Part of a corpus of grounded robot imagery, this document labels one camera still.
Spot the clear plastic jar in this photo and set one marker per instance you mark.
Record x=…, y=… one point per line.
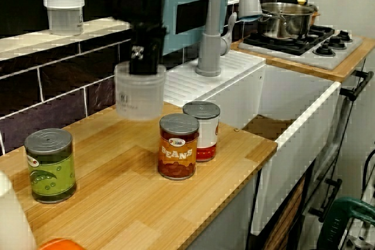
x=140, y=97

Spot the tomato soup can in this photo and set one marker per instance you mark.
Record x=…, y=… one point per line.
x=208, y=133

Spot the brown beans can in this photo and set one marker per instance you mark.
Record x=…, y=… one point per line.
x=178, y=150

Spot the grey toy faucet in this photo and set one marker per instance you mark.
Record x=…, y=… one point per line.
x=209, y=42

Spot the white toy sink unit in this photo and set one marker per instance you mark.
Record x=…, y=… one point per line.
x=211, y=74

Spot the dark tiled backsplash with shelf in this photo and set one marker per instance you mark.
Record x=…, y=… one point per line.
x=58, y=86

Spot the small lidded plastic jar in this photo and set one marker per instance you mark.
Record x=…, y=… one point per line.
x=64, y=13

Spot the green peas can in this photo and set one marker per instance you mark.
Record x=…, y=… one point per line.
x=51, y=168

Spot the steel pot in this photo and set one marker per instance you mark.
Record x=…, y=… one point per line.
x=293, y=21

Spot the yellow knob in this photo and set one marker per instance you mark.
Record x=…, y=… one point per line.
x=301, y=1

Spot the wooden countertop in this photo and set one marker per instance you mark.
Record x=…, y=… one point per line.
x=111, y=226

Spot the grey toy stove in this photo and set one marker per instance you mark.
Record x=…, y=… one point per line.
x=337, y=56

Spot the wooden stove counter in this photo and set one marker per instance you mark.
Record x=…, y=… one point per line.
x=351, y=68

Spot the white plastic jug bottle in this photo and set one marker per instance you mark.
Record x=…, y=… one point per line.
x=14, y=217

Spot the green clamp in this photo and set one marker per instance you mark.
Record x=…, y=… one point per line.
x=337, y=220

